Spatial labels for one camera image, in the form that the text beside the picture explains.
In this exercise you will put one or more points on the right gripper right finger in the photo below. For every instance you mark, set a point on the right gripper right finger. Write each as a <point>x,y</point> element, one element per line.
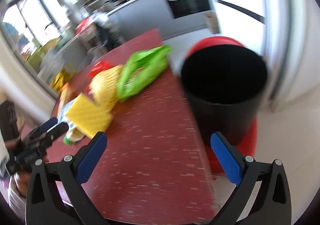
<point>261,194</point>

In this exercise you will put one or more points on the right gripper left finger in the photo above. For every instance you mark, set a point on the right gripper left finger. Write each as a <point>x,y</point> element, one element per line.
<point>44,204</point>

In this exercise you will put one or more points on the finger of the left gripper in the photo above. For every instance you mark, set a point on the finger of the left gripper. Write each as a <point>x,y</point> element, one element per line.
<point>43,128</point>
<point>55,132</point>

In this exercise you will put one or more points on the green cap disinfectant bottle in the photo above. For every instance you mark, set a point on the green cap disinfectant bottle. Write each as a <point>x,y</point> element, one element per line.
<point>73,135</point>

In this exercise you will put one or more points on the yellow foam fruit net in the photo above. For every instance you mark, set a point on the yellow foam fruit net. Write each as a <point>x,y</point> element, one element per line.
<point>104,87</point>

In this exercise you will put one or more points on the black trash bin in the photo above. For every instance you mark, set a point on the black trash bin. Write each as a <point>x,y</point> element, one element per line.
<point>224,86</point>

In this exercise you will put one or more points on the grey kitchen counter cabinets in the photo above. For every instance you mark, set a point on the grey kitchen counter cabinets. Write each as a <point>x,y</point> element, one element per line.
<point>136,17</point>

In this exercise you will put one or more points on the yellow sponge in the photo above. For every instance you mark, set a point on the yellow sponge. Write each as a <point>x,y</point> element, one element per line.
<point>88,117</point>

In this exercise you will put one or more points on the yellow orange carton box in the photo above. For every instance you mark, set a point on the yellow orange carton box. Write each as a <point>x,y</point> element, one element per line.
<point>64,97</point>

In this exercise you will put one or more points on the gold foil bag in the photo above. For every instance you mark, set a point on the gold foil bag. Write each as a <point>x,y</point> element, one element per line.
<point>60,80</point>

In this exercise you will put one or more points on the clear plastic bag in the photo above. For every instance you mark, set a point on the clear plastic bag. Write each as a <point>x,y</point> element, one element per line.
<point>52,63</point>

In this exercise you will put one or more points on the red snack wrapper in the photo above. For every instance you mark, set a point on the red snack wrapper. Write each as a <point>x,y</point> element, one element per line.
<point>99,67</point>

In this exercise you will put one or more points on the green plastic bag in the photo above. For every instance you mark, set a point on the green plastic bag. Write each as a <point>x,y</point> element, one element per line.
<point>140,70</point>

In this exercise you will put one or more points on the black plastic bag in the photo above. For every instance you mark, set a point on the black plastic bag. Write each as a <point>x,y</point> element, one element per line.
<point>109,39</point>

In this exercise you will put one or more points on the black built-in oven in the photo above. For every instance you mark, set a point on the black built-in oven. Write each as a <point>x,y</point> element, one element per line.
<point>188,0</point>

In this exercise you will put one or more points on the cardboard box on floor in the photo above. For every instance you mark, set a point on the cardboard box on floor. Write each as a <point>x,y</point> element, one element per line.
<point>212,23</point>

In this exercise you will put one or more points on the white refrigerator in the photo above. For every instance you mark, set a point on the white refrigerator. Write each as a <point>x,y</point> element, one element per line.
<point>242,20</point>

